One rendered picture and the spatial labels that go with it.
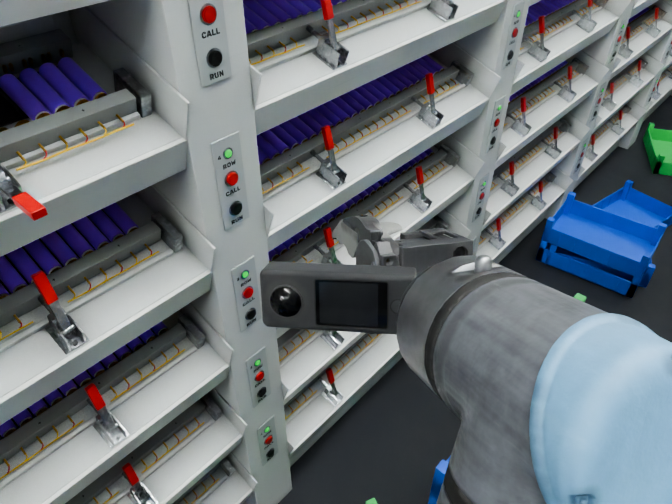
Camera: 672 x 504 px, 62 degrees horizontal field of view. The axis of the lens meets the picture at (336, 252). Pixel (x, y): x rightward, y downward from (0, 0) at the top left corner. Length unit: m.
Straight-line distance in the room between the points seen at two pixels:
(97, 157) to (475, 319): 0.42
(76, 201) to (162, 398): 0.35
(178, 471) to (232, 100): 0.60
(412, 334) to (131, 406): 0.56
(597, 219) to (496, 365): 1.75
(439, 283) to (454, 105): 0.81
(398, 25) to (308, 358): 0.61
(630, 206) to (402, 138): 1.43
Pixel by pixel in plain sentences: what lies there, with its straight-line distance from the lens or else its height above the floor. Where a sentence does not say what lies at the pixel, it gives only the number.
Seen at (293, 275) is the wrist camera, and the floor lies 0.90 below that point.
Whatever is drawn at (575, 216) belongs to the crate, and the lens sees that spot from 2.01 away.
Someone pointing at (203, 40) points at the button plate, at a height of 0.98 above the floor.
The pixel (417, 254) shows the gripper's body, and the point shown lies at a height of 0.90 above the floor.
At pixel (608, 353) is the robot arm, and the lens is 0.25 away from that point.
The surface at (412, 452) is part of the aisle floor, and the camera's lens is 1.37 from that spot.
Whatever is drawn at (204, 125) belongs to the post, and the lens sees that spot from 0.63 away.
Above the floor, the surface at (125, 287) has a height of 0.71.
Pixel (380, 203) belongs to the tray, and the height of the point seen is 0.54.
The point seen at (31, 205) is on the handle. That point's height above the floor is 0.92.
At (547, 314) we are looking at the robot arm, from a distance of 0.28.
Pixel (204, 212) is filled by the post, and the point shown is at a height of 0.79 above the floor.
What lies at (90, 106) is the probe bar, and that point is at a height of 0.93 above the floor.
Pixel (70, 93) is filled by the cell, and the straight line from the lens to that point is 0.64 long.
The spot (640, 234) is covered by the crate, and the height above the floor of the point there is 0.10.
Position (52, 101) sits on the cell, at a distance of 0.63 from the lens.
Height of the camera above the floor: 1.17
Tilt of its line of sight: 40 degrees down
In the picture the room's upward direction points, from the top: straight up
